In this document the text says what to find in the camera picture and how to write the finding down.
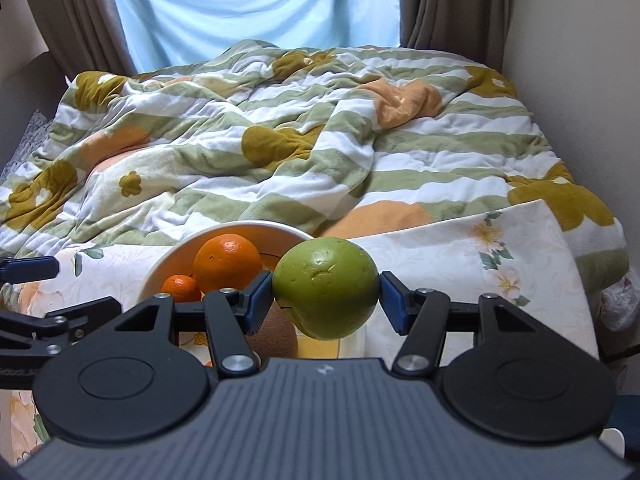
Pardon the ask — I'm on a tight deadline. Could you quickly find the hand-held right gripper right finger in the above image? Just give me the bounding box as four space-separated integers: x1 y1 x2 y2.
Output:
379 270 546 375

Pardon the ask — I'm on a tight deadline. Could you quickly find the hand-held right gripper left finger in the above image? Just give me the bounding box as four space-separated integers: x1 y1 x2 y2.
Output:
112 269 275 380

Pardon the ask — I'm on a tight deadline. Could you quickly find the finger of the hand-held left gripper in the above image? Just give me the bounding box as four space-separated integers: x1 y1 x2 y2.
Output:
0 296 122 361
0 255 60 283

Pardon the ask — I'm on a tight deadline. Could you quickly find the brown kiwi with green sticker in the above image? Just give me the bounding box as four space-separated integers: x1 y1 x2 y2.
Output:
247 305 299 359

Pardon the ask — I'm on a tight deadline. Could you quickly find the large orange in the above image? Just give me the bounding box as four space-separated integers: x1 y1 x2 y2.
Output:
192 234 263 295

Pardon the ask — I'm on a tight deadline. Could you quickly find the small mandarin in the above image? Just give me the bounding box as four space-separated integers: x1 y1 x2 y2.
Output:
161 274 202 304

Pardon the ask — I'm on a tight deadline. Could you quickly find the cream bowl with yellow inside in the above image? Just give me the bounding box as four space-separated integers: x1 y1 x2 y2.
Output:
141 220 316 361

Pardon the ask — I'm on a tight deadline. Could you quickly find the floral tablecloth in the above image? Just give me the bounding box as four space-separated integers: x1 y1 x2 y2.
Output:
0 199 601 461

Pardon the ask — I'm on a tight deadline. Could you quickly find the small-patterned bedsheet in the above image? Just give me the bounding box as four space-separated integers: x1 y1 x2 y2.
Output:
0 110 53 183

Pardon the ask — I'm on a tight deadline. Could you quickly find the striped floral blanket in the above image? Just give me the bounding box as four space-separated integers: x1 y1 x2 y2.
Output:
0 39 630 293

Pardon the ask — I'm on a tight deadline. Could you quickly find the grey bed headboard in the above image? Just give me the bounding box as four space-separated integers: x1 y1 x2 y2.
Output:
0 50 68 171

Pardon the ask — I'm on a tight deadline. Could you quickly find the white plastic bag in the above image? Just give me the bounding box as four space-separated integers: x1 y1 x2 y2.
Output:
600 270 640 333

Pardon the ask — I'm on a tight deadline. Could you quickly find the grey-brown curtain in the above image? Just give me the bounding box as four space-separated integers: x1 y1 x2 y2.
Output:
20 0 138 78
397 0 512 73

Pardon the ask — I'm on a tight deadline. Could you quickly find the light blue window cloth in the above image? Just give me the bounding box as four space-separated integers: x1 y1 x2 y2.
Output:
107 0 403 73

